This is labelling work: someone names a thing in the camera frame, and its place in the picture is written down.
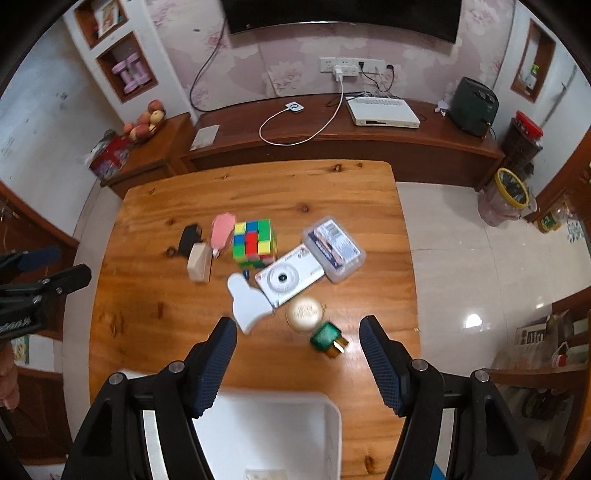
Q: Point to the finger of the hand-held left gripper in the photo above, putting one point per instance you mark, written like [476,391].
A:
[64,279]
[41,257]

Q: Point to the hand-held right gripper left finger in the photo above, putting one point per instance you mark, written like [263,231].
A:
[217,364]

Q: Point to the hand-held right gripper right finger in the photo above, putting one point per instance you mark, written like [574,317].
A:
[383,364]

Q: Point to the white plug adapter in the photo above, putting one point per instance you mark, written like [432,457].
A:
[247,302]

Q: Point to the white plastic bin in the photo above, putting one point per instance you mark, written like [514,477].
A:
[268,429]

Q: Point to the round cream lid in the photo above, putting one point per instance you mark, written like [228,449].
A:
[304,314]

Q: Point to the wooden block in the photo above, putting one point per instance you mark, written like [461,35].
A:
[198,263]

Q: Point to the white compact camera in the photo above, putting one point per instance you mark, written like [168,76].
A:
[286,279]

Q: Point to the colourful puzzle cube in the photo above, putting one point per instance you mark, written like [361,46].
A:
[251,242]

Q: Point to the clear plastic card box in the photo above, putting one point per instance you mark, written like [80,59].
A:
[334,247]

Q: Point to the black charger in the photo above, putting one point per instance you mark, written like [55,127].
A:
[189,237]

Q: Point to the pink plastic tool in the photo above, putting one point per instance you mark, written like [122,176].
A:
[221,230]

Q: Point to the person's left hand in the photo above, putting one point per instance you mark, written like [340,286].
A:
[7,378]

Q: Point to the dark wooden cabinet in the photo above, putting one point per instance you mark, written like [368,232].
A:
[37,406]

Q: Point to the clear plastic bag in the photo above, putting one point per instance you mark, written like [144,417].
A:
[93,151]

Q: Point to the red cardboard box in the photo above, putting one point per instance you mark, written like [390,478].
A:
[108,159]

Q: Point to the wooden shelf rack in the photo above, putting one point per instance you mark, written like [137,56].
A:
[521,376]

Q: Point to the wooden side cabinet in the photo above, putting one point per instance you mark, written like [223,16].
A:
[152,157]

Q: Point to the pile of peaches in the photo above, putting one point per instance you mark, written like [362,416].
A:
[147,121]

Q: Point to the pink dumbbell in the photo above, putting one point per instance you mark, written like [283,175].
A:
[138,69]
[122,76]

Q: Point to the white flat paper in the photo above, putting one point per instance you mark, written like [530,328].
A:
[204,137]

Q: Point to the yellow lid jar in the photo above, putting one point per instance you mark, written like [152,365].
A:
[510,187]

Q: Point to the green label bottle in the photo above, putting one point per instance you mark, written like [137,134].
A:
[549,222]

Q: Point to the long wooden television cabinet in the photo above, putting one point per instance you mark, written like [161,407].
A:
[323,152]

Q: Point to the patterned floor mat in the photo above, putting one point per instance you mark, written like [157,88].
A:
[576,229]

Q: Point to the white set-top box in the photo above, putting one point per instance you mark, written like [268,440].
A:
[383,114]

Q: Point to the picture book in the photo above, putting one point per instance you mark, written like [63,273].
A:
[110,16]

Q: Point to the red lid jar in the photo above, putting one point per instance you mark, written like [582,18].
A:
[519,143]

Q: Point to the small white object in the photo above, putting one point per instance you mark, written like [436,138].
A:
[441,109]

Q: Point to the dark green air fryer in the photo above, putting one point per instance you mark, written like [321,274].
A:
[473,106]

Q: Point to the white charger plug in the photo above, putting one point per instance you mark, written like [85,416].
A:
[341,73]

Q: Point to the grey metal rod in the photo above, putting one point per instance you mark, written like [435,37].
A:
[556,106]

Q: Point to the small green bottle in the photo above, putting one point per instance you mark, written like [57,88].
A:
[533,76]

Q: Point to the black television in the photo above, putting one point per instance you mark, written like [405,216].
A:
[341,16]

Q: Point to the wooden framed wall niche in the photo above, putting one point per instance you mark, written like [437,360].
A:
[538,46]
[85,21]
[115,53]

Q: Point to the white wall outlet strip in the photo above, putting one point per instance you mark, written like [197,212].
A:
[328,64]

